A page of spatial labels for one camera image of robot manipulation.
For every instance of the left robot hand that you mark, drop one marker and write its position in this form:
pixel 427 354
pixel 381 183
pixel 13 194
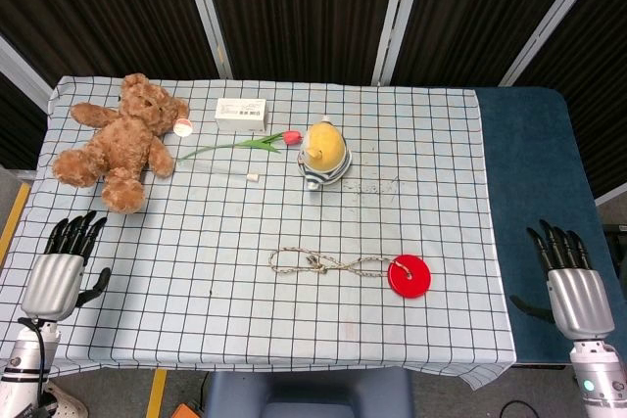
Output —
pixel 54 281

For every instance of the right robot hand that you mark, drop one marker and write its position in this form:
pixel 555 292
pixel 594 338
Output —
pixel 578 298

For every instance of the red disc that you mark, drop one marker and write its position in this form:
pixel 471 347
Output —
pixel 410 275

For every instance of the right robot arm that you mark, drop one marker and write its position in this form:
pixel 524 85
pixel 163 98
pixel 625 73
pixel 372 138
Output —
pixel 597 374

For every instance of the blue table mat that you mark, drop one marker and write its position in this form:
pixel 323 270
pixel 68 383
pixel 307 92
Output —
pixel 534 202

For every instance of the white shoe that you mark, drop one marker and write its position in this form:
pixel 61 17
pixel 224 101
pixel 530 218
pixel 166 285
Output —
pixel 63 403

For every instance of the brown teddy bear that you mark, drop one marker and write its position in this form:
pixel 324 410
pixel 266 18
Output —
pixel 120 141

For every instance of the orange object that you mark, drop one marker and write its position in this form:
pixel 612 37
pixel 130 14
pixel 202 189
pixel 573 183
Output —
pixel 183 410

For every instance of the round red white tag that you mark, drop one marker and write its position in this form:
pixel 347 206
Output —
pixel 183 126

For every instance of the clear tube with white cap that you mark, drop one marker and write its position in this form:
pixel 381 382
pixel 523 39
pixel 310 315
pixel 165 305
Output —
pixel 235 173

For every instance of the checkered white tablecloth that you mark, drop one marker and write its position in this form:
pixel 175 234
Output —
pixel 274 222

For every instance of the artificial red tulip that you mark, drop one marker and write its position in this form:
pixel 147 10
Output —
pixel 245 143

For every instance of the white cardboard box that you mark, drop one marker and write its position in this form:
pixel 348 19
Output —
pixel 241 114

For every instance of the blue chair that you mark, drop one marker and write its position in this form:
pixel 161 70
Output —
pixel 308 393

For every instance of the yellow plush chick toy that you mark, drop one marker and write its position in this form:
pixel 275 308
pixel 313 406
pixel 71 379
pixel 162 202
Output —
pixel 323 151

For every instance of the folding screen partition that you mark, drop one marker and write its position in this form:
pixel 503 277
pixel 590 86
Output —
pixel 313 12

